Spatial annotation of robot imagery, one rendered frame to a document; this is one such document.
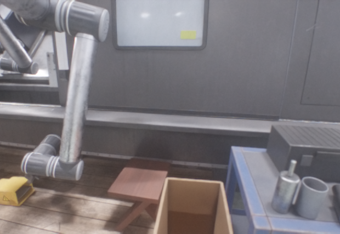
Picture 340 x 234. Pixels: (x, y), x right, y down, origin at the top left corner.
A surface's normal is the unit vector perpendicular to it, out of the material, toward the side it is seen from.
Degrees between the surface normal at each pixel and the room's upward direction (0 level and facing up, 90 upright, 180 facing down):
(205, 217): 90
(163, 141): 90
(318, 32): 86
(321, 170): 90
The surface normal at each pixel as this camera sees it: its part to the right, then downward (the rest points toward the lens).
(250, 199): 0.01, -0.94
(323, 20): -0.16, 0.27
